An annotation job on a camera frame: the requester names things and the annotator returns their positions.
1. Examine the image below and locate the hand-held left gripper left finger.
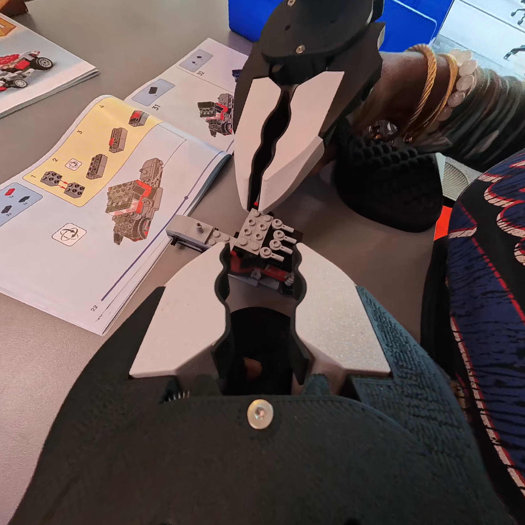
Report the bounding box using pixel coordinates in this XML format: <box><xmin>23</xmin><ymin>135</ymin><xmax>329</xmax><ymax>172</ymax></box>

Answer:
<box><xmin>128</xmin><ymin>242</ymin><xmax>233</xmax><ymax>394</ymax></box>

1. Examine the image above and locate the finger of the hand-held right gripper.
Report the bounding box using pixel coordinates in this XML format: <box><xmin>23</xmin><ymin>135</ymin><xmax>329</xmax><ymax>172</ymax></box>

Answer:
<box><xmin>256</xmin><ymin>71</ymin><xmax>346</xmax><ymax>214</ymax></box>
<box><xmin>232</xmin><ymin>76</ymin><xmax>288</xmax><ymax>212</ymax></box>

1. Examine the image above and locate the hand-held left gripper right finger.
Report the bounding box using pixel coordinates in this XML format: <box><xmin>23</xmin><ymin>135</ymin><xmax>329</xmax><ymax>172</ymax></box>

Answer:
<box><xmin>290</xmin><ymin>243</ymin><xmax>392</xmax><ymax>386</ymax></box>

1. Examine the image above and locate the grey black toy truck model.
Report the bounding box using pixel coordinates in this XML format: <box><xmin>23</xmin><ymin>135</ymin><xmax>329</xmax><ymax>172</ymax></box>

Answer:
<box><xmin>166</xmin><ymin>200</ymin><xmax>305</xmax><ymax>297</ymax></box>

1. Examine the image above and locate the grey desk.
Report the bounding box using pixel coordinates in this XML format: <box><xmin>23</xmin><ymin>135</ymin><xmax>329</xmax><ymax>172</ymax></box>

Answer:
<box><xmin>0</xmin><ymin>0</ymin><xmax>448</xmax><ymax>525</ymax></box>

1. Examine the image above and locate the person's right hand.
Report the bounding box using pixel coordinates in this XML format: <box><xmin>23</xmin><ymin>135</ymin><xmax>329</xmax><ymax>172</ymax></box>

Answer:
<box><xmin>349</xmin><ymin>50</ymin><xmax>423</xmax><ymax>138</ymax></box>

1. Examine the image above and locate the blue plastic bin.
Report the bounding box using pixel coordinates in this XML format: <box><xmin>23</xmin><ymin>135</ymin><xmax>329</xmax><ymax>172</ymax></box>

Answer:
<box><xmin>228</xmin><ymin>0</ymin><xmax>455</xmax><ymax>42</ymax></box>

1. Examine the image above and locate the black honeycomb pouch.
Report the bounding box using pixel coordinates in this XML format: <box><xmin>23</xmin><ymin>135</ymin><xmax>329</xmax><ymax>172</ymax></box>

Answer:
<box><xmin>334</xmin><ymin>119</ymin><xmax>444</xmax><ymax>234</ymax></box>

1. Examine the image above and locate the open instruction booklet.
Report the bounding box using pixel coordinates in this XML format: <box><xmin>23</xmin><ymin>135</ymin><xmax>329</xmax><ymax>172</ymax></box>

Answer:
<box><xmin>0</xmin><ymin>38</ymin><xmax>249</xmax><ymax>336</ymax></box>

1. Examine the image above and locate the orange traffic cone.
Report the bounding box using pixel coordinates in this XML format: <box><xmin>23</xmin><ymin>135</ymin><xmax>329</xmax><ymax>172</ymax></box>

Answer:
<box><xmin>434</xmin><ymin>204</ymin><xmax>453</xmax><ymax>242</ymax></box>

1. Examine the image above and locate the person's patterned garment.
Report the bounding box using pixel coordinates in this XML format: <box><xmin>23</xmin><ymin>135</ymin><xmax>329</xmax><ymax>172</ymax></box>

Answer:
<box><xmin>445</xmin><ymin>148</ymin><xmax>525</xmax><ymax>501</ymax></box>

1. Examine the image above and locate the grey mesh chair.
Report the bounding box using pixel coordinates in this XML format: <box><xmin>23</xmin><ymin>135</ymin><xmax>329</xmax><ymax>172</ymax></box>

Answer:
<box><xmin>442</xmin><ymin>157</ymin><xmax>473</xmax><ymax>202</ymax></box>

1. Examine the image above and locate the closed instruction booklet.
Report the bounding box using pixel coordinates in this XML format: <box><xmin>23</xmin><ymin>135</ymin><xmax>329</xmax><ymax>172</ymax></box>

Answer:
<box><xmin>0</xmin><ymin>12</ymin><xmax>100</xmax><ymax>119</ymax></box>

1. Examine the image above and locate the gold bracelet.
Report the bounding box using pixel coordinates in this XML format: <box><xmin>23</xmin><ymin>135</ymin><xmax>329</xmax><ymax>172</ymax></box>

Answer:
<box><xmin>424</xmin><ymin>52</ymin><xmax>460</xmax><ymax>128</ymax></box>
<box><xmin>404</xmin><ymin>43</ymin><xmax>439</xmax><ymax>138</ymax></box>

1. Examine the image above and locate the white bead bracelet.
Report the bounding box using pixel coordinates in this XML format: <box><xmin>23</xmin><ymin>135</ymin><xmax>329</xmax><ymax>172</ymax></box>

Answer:
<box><xmin>435</xmin><ymin>48</ymin><xmax>480</xmax><ymax>124</ymax></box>

